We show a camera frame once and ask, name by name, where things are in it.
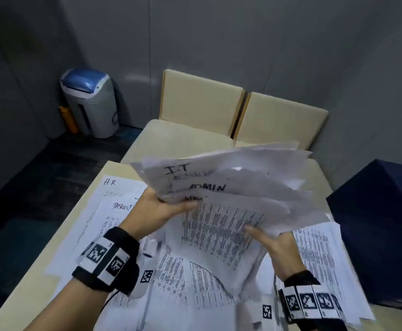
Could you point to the person's right hand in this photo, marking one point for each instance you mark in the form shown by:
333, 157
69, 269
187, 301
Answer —
283, 255

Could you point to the person's left hand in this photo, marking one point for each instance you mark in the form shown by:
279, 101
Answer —
145, 217

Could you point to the pile of printed paper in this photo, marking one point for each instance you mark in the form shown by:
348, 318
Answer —
111, 203

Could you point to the stack of printed paper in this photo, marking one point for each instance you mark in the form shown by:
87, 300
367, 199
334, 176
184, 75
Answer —
221, 230

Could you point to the person's left forearm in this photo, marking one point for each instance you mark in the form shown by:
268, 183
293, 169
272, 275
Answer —
70, 310

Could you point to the black marker wristband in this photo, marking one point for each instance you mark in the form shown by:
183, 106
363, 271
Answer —
300, 277
120, 237

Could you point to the grey bin with blue lid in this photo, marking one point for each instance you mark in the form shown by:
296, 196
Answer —
97, 113

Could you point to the orange bottle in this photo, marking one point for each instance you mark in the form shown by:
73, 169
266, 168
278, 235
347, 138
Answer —
69, 122

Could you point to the beige cushioned chair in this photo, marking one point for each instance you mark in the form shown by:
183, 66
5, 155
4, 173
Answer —
201, 99
280, 117

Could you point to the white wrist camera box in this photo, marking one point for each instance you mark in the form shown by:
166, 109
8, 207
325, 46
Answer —
146, 277
266, 311

